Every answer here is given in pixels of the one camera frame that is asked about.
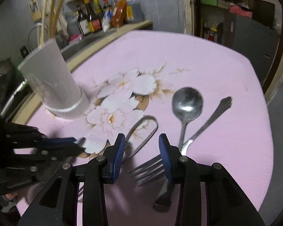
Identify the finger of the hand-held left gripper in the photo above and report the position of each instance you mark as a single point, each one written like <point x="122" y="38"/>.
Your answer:
<point x="59" y="143"/>

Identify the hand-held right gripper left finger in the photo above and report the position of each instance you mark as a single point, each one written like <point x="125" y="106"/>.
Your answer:
<point x="119" y="155"/>

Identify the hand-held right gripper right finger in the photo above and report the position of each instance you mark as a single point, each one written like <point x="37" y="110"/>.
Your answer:
<point x="165" y="155"/>

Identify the steel spoon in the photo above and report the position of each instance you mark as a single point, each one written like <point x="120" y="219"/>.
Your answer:
<point x="187" y="103"/>

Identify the steel fork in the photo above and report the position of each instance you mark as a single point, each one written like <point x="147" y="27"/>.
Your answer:
<point x="210" y="120"/>

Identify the white plastic utensil holder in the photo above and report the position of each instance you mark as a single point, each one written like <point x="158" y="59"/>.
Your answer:
<point x="54" y="80"/>

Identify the wooden chopstick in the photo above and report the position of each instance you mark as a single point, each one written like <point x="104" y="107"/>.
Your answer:
<point x="53" y="9"/>
<point x="62" y="2"/>
<point x="43" y="21"/>

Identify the pink floral tablecloth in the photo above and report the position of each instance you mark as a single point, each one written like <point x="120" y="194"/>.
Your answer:
<point x="191" y="58"/>

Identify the steel sink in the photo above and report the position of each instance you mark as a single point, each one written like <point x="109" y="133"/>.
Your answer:
<point x="92" y="40"/>

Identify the steel faucet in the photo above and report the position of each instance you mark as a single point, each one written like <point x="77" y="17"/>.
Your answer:
<point x="34" y="31"/>

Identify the dark bottle white label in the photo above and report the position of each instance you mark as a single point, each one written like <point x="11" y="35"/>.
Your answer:
<point x="83" y="24"/>

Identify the soy sauce bottle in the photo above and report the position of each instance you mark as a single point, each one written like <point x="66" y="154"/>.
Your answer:
<point x="94" y="21"/>

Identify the white blue plastic bag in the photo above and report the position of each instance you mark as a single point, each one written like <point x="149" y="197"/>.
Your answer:
<point x="107" y="21"/>

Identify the black cabinet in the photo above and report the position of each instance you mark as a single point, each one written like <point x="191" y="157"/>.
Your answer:
<point x="250" y="47"/>

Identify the wooden cutting board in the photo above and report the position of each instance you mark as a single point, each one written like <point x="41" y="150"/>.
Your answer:
<point x="34" y="7"/>

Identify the small dark sauce bottle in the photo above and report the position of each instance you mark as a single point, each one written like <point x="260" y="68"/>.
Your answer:
<point x="105" y="4"/>

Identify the yellow cap clear bottle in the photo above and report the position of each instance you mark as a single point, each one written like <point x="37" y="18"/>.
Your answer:
<point x="112" y="1"/>

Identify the plastic oil jug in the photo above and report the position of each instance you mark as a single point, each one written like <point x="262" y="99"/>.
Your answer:
<point x="129" y="2"/>

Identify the red cloth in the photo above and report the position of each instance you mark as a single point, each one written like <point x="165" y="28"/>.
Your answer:
<point x="240" y="10"/>

